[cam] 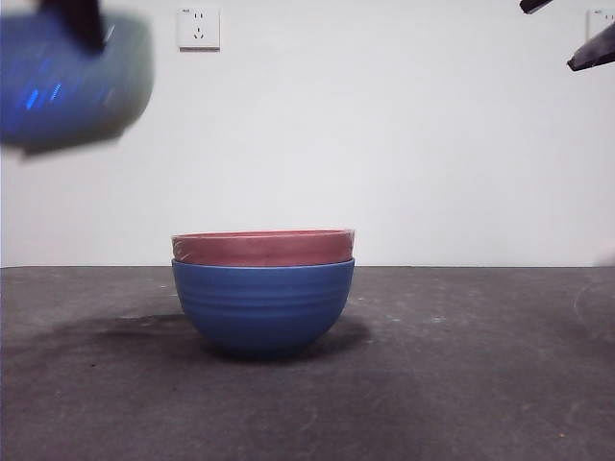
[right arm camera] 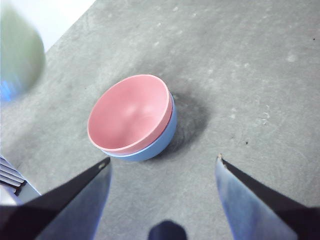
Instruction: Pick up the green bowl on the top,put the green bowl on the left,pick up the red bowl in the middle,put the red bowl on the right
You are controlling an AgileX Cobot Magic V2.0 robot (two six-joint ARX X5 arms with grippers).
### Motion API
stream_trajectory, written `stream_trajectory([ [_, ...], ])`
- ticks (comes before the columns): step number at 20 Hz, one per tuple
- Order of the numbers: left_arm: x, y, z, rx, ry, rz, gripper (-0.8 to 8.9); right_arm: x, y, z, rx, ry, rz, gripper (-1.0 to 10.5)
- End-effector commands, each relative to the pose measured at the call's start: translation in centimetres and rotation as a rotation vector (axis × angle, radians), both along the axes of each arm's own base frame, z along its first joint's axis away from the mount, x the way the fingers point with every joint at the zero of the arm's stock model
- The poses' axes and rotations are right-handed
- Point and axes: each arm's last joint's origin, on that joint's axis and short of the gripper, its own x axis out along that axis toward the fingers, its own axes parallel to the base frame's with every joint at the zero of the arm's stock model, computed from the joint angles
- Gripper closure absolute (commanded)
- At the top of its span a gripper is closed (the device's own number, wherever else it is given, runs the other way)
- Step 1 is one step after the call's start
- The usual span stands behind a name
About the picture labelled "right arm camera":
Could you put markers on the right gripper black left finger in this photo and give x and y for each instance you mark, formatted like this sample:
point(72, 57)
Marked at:
point(62, 212)

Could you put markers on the green ribbed bowl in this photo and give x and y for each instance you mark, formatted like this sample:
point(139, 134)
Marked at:
point(20, 50)

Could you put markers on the red ribbed bowl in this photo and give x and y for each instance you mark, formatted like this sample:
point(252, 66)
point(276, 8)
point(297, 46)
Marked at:
point(125, 115)

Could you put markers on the grey ribbed box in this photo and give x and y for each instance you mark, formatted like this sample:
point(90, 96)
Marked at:
point(12, 180)

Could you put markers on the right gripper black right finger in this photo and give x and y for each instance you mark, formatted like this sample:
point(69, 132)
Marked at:
point(255, 212)

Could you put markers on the blue ribbed bowl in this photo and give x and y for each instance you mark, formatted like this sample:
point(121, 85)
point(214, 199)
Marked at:
point(160, 142)

